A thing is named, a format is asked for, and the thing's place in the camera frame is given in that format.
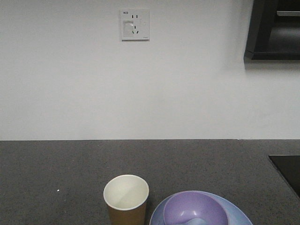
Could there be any brown paper cup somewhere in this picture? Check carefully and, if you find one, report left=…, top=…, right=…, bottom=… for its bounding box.
left=103, top=174, right=149, bottom=225

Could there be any light blue plastic spoon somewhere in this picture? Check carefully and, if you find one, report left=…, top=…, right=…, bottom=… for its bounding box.
left=183, top=218, right=207, bottom=225

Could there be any light blue plastic plate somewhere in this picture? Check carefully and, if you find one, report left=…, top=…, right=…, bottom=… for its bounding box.
left=149, top=191, right=252, bottom=225

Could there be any black induction cooktop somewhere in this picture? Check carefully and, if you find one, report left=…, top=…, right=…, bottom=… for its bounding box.
left=269, top=155, right=300, bottom=197

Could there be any purple plastic bowl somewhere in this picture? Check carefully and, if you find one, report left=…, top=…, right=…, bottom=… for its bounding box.
left=163, top=191, right=229, bottom=225

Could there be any white wall power socket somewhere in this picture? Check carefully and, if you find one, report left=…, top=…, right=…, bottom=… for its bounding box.
left=120, top=8, right=150, bottom=41

